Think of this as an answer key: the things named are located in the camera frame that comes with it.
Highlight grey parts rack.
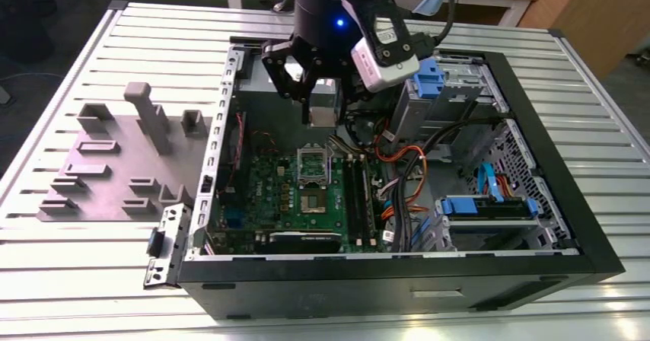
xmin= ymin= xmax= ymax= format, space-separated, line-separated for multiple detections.
xmin=37 ymin=81 xmax=216 ymax=223

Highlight blue drive bay latch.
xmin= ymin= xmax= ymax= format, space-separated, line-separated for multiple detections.
xmin=414 ymin=59 xmax=449 ymax=100

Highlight green motherboard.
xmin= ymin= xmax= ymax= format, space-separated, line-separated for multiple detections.
xmin=216 ymin=142 xmax=396 ymax=255

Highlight silver drive cage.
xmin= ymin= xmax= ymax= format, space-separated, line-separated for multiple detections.
xmin=392 ymin=53 xmax=512 ymax=146

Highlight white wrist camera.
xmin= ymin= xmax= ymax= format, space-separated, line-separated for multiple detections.
xmin=350 ymin=13 xmax=424 ymax=94

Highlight hard disk in blue carrier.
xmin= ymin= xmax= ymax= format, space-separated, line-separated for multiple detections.
xmin=437 ymin=195 xmax=541 ymax=221

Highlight black camera cable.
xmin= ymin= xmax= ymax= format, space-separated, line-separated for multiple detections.
xmin=420 ymin=0 xmax=457 ymax=55

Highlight orange wire bundle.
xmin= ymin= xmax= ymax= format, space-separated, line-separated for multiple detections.
xmin=374 ymin=145 xmax=432 ymax=220

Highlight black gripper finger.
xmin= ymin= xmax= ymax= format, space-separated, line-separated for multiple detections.
xmin=262 ymin=38 xmax=313 ymax=125
xmin=334 ymin=65 xmax=377 ymax=129

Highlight silver hinged slot bracket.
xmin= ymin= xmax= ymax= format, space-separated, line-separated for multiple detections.
xmin=143 ymin=202 xmax=189 ymax=290

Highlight black cable bundle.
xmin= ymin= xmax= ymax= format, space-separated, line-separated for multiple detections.
xmin=394 ymin=115 xmax=509 ymax=253

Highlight CPU socket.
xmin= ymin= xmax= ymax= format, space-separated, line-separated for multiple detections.
xmin=298 ymin=188 xmax=330 ymax=215

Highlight grey power supply unit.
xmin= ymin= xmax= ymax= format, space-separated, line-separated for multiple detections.
xmin=236 ymin=54 xmax=338 ymax=146

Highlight metal socket cover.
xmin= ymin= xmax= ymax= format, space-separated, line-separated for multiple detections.
xmin=296 ymin=145 xmax=333 ymax=189

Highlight wooden cabinet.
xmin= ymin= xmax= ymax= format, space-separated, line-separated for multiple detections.
xmin=521 ymin=0 xmax=650 ymax=81

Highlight office chair base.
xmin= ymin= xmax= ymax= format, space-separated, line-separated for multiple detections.
xmin=627 ymin=43 xmax=650 ymax=68

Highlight black PC case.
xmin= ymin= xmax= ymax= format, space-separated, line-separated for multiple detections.
xmin=175 ymin=34 xmax=627 ymax=321

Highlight silver CPU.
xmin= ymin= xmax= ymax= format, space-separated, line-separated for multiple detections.
xmin=309 ymin=107 xmax=340 ymax=129

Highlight black graphics card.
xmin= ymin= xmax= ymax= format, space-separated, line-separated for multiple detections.
xmin=253 ymin=228 xmax=342 ymax=255

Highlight black RAM stick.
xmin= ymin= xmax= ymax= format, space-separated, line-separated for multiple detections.
xmin=342 ymin=154 xmax=365 ymax=247

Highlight blue flat wire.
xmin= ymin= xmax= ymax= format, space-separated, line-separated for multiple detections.
xmin=476 ymin=163 xmax=505 ymax=204

